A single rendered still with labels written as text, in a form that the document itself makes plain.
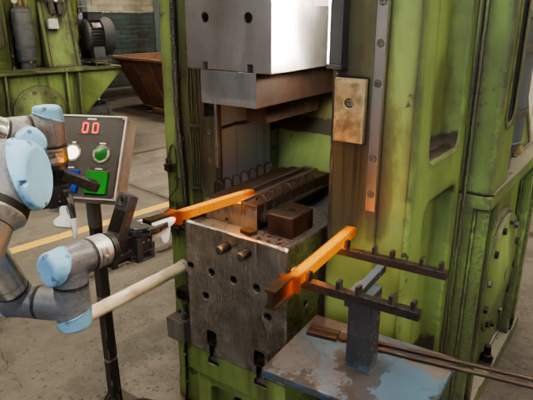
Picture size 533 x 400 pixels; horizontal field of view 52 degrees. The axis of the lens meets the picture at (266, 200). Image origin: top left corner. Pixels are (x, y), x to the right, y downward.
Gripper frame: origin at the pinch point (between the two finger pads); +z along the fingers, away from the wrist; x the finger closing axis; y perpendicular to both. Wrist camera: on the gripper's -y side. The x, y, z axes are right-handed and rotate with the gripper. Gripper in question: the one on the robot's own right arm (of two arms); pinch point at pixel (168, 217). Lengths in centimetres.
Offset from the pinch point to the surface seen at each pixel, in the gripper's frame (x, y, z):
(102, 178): -42.0, -0.6, 12.5
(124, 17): -715, -70, 599
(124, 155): -40.5, -6.8, 20.7
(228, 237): 1.6, 12.0, 21.7
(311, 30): 13, -46, 45
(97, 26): -439, -50, 323
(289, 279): 39.0, 5.5, -2.9
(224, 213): -4.7, 7.6, 27.6
